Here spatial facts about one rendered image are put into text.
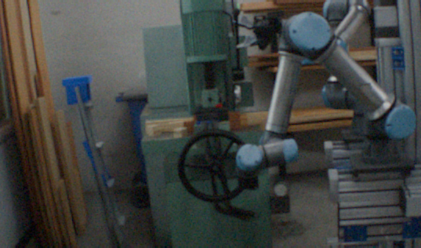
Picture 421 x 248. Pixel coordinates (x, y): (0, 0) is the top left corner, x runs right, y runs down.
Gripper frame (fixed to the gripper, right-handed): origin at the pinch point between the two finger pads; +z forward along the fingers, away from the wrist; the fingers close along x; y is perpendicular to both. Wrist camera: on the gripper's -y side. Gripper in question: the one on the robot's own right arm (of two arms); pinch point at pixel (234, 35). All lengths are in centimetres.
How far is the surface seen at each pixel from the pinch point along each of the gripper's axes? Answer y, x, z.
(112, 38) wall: -158, -170, 98
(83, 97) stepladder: -64, -27, 85
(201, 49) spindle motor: -5.1, 1.9, 14.0
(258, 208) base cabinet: -47, 57, -4
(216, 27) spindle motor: -0.2, -5.7, 6.9
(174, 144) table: -26, 34, 28
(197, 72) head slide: -24.3, -2.4, 17.4
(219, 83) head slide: -28.4, 1.8, 7.5
